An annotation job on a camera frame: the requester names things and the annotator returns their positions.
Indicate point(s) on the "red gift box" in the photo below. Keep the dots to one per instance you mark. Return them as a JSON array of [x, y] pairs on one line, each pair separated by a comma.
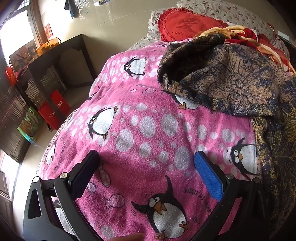
[[48, 115], [60, 104]]

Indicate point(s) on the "red and gold satin quilt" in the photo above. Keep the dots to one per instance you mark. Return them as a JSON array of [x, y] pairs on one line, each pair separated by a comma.
[[251, 34]]

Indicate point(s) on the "green printed box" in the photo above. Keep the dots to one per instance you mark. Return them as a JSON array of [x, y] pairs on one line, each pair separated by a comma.
[[30, 125]]

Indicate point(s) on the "small red box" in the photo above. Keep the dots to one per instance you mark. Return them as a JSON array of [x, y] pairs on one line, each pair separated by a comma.
[[11, 76]]

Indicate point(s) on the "pink penguin print blanket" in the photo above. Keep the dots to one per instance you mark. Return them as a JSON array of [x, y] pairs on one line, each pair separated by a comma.
[[148, 139]]

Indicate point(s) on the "dark wooden desk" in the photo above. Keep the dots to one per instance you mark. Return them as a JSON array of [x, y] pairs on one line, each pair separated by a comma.
[[76, 46]]

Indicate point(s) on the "dark hanging cloth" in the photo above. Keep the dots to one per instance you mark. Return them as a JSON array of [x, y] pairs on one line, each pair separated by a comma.
[[69, 5]]

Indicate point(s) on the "orange plastic basket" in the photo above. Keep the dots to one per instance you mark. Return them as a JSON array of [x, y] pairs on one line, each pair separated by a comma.
[[47, 47]]

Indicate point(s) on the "red wall sign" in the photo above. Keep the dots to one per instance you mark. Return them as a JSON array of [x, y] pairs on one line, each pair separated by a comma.
[[49, 30]]

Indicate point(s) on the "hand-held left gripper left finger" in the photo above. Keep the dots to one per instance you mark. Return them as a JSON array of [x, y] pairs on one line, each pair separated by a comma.
[[84, 176]]

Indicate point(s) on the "dark floral patterned garment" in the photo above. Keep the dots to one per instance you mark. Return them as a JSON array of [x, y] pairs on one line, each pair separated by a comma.
[[231, 81]]

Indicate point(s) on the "red heart pillow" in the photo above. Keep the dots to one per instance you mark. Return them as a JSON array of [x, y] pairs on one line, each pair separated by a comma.
[[185, 25]]

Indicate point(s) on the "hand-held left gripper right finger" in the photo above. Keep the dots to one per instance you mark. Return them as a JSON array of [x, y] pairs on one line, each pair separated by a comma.
[[208, 176]]

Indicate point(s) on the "dark wooden cabinet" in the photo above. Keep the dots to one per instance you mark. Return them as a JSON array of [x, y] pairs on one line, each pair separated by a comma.
[[11, 129]]

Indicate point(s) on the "floral print pillow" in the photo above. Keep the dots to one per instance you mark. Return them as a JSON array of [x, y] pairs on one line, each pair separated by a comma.
[[231, 11]]

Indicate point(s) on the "framed picture on desk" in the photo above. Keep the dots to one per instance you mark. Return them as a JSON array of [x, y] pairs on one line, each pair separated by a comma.
[[22, 56]]

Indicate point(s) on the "window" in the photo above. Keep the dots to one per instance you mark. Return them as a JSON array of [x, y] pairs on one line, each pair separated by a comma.
[[13, 34]]

